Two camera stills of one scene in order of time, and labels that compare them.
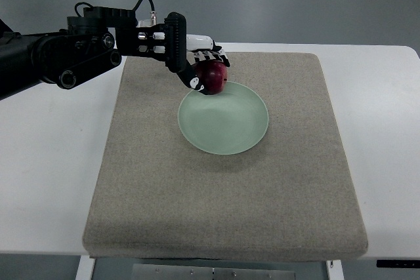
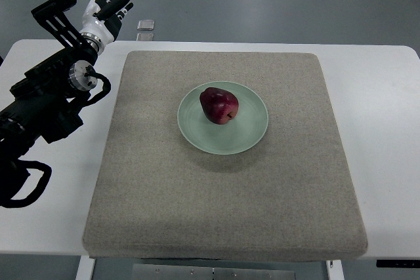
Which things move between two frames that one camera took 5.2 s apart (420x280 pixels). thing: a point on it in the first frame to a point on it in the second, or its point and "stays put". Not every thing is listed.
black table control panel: x=402 y=263 stays put
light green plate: x=232 y=121 stays put
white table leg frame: x=85 y=268 stays put
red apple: x=212 y=76 to x=220 y=106
